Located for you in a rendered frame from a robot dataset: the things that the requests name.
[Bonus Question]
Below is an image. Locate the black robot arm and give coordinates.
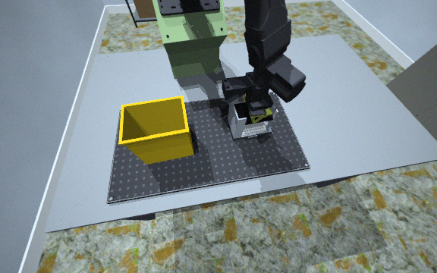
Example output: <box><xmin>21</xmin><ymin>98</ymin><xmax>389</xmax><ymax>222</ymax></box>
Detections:
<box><xmin>157</xmin><ymin>0</ymin><xmax>306</xmax><ymax>103</ymax></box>

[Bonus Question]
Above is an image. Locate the yellow open-top bin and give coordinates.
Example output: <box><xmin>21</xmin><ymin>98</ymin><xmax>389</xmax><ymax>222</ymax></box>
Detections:
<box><xmin>119</xmin><ymin>96</ymin><xmax>194</xmax><ymax>165</ymax></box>

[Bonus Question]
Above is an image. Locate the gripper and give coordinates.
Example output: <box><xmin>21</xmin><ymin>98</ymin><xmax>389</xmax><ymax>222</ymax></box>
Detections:
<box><xmin>243</xmin><ymin>78</ymin><xmax>273</xmax><ymax>124</ymax></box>

